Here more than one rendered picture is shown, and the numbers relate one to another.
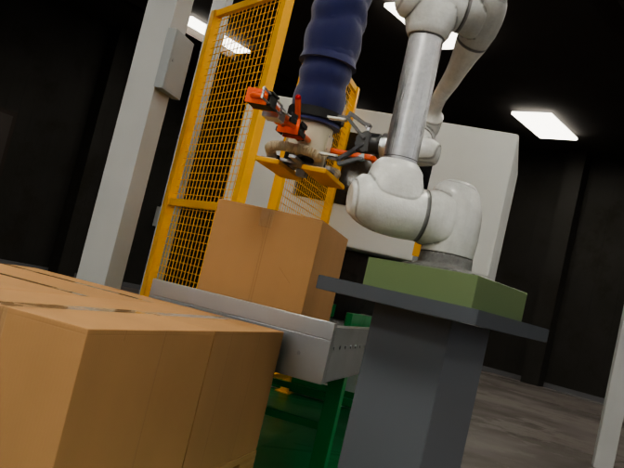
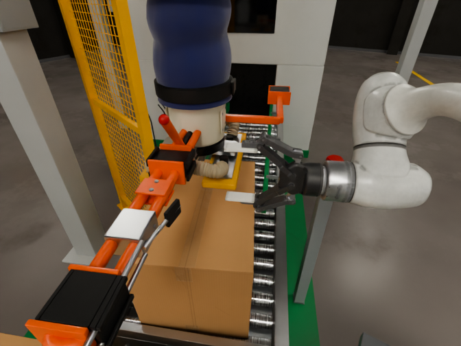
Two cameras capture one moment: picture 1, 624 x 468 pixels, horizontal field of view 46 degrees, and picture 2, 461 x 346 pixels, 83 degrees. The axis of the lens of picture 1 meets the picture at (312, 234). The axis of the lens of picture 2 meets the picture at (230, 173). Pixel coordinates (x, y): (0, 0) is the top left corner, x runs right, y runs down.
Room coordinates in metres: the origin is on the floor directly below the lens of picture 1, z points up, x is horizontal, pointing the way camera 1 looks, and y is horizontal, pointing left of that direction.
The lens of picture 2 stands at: (2.16, 0.10, 1.60)
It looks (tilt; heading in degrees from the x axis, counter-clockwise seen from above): 34 degrees down; 352
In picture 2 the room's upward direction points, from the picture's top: straight up
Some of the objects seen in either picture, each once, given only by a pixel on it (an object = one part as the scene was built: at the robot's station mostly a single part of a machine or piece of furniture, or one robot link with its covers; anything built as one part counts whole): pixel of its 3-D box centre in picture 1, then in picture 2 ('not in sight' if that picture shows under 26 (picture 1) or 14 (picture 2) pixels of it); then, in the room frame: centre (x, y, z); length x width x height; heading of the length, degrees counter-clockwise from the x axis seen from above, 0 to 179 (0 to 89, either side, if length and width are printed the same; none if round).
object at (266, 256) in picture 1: (277, 268); (204, 236); (2.94, 0.10, 0.75); 0.60 x 0.40 x 0.40; 168
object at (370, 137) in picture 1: (368, 142); (300, 178); (2.61, -0.12, 1.26); 0.09 x 0.07 x 0.08; 74
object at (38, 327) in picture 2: (260, 99); (82, 305); (2.37, 0.26, 1.26); 0.08 x 0.07 x 0.05; 164
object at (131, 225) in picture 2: (274, 113); (133, 232); (2.50, 0.22, 1.26); 0.07 x 0.07 x 0.04; 74
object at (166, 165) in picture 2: (292, 127); (172, 163); (2.71, 0.16, 1.27); 0.10 x 0.08 x 0.06; 74
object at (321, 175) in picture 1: (324, 174); (227, 152); (2.92, 0.01, 1.16); 0.34 x 0.10 x 0.05; 164
